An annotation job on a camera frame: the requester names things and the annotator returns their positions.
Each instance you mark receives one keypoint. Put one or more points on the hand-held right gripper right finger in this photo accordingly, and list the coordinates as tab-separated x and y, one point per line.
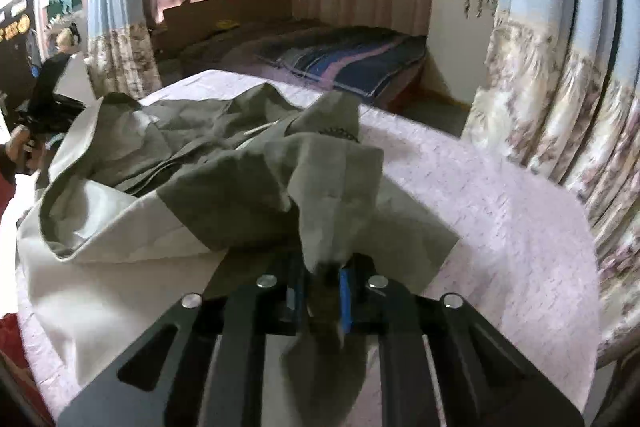
345	302

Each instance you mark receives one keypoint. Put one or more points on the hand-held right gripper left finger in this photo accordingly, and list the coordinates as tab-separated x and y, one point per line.
299	297

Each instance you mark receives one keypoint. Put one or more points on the olive green jacket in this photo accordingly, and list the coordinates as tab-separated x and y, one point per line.
225	187

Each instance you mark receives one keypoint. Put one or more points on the person's left hand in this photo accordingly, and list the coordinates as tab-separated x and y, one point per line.
22	149

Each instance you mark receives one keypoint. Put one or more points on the dark board gold ornaments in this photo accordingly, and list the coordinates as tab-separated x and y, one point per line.
12	27

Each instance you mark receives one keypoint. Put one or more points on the blue floral curtain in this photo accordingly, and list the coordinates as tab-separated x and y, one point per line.
120	7
550	107

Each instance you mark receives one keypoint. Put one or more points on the small yellow object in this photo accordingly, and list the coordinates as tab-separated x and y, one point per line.
225	24

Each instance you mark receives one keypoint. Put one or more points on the low bed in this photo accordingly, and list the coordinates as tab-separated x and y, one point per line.
245	52

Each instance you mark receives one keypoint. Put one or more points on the person's red clothing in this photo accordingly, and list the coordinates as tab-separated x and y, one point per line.
12	337

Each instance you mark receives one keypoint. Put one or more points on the blue pink striped blanket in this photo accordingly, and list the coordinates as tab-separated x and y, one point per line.
350	57

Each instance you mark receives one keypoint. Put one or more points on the white door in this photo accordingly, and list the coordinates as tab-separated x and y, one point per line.
450	32

